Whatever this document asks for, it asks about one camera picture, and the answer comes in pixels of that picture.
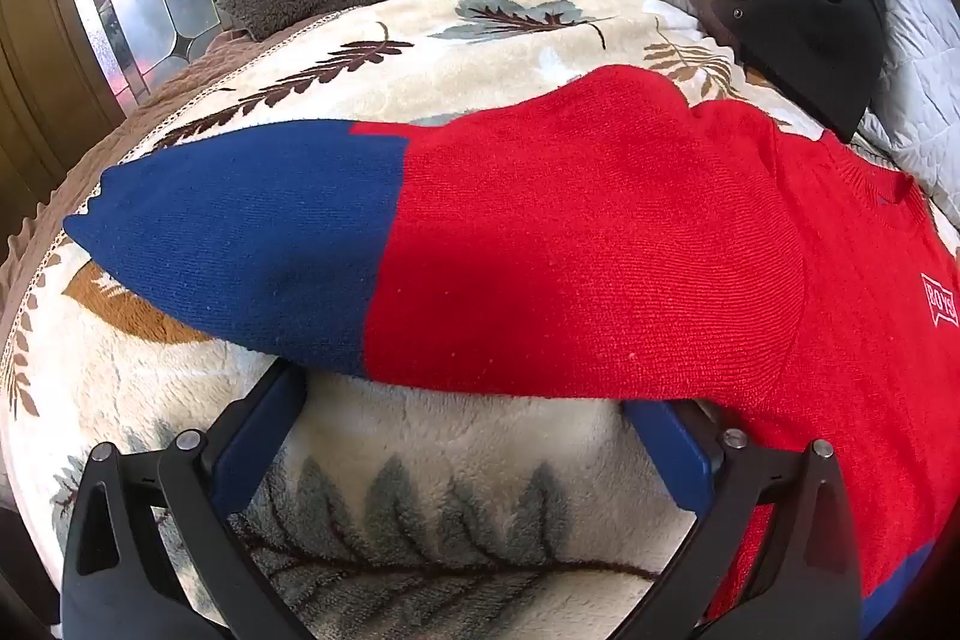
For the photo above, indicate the black garment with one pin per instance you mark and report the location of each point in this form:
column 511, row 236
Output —
column 802, row 18

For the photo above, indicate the red and blue knit sweater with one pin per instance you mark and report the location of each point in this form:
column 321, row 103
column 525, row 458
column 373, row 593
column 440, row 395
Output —
column 562, row 235

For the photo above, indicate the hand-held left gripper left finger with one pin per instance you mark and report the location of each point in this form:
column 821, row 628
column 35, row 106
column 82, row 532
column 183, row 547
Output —
column 255, row 441

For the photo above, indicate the cream leaf print blanket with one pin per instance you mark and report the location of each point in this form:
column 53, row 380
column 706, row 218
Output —
column 450, row 460

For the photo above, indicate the white quilted pillow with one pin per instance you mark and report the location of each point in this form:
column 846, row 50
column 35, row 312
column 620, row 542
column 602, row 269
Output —
column 922, row 70

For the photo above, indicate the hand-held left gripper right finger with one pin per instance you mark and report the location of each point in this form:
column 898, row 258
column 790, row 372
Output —
column 671, row 452

